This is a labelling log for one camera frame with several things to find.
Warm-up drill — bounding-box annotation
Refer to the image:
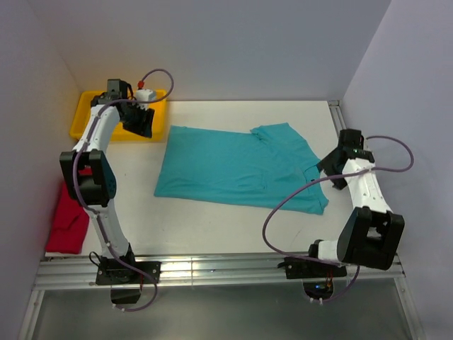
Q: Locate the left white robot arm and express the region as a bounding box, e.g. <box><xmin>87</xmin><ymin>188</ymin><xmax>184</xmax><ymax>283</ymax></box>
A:
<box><xmin>59</xmin><ymin>79</ymin><xmax>157</xmax><ymax>283</ymax></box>

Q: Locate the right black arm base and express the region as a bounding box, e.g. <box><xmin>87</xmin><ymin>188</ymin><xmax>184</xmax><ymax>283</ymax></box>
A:
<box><xmin>277</xmin><ymin>257</ymin><xmax>348</xmax><ymax>300</ymax></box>

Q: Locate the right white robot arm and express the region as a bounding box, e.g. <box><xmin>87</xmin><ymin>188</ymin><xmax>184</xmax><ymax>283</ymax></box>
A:
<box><xmin>306</xmin><ymin>129</ymin><xmax>405</xmax><ymax>276</ymax></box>

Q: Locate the red t shirt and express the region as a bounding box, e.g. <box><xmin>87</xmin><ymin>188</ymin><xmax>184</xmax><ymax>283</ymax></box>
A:
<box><xmin>45</xmin><ymin>183</ymin><xmax>89</xmax><ymax>255</ymax></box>

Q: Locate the front aluminium rail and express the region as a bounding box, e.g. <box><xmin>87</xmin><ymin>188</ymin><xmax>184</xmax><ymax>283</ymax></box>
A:
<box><xmin>19</xmin><ymin>254</ymin><xmax>411</xmax><ymax>339</ymax></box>

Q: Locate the right side aluminium rail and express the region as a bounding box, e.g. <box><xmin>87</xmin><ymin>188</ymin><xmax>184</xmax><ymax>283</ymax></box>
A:
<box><xmin>327</xmin><ymin>99</ymin><xmax>386</xmax><ymax>251</ymax></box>

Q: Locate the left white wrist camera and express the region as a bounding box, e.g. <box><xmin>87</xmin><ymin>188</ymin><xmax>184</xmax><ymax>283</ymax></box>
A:
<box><xmin>134</xmin><ymin>80</ymin><xmax>156</xmax><ymax>109</ymax></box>

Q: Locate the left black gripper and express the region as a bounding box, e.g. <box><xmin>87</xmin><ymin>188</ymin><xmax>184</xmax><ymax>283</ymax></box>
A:
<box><xmin>122</xmin><ymin>102</ymin><xmax>156</xmax><ymax>139</ymax></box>

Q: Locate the teal t shirt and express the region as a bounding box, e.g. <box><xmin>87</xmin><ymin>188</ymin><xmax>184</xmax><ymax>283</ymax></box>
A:
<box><xmin>154</xmin><ymin>123</ymin><xmax>320</xmax><ymax>208</ymax></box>

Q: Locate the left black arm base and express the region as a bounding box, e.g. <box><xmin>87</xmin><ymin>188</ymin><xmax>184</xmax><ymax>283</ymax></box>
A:
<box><xmin>88</xmin><ymin>249</ymin><xmax>161</xmax><ymax>307</ymax></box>

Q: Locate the yellow plastic tray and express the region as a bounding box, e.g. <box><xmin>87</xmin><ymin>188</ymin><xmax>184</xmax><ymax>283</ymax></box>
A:
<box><xmin>69</xmin><ymin>91</ymin><xmax>168</xmax><ymax>142</ymax></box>

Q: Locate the aluminium rail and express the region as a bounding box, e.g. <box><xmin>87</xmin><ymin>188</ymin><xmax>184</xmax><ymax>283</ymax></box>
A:
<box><xmin>19</xmin><ymin>254</ymin><xmax>411</xmax><ymax>339</ymax></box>
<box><xmin>327</xmin><ymin>99</ymin><xmax>386</xmax><ymax>251</ymax></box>

